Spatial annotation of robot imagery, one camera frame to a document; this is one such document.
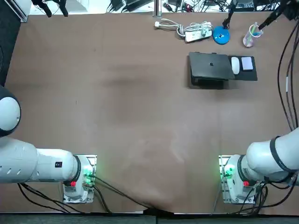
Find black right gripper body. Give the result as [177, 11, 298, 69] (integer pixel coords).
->
[279, 0, 299, 21]

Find black base cable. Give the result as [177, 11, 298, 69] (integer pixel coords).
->
[92, 175, 175, 214]
[211, 178, 299, 215]

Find aluminium frame post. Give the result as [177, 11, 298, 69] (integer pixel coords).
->
[13, 0, 30, 23]
[153, 0, 162, 18]

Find pink pen cup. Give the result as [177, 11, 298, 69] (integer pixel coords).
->
[242, 22, 264, 49]

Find grey laptop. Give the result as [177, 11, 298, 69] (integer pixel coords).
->
[188, 51, 236, 90]

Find black labelled power adapter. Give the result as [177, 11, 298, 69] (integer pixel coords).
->
[235, 0, 255, 11]

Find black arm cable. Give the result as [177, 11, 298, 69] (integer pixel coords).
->
[277, 22, 299, 131]

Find white power strip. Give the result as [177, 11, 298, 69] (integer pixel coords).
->
[185, 30, 213, 43]

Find blue desk lamp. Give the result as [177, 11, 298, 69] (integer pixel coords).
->
[213, 0, 236, 45]

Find white cable with plug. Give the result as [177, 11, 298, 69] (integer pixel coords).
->
[154, 18, 214, 38]

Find black mouse pad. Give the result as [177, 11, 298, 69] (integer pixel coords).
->
[228, 55, 258, 82]

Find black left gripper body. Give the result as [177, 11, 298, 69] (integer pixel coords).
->
[31, 0, 67, 6]

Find tangled black cables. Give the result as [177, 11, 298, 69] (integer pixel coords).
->
[163, 0, 234, 13]

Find white computer mouse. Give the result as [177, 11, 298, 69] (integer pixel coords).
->
[231, 56, 241, 75]

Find grey power adapter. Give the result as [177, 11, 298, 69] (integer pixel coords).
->
[125, 0, 155, 8]

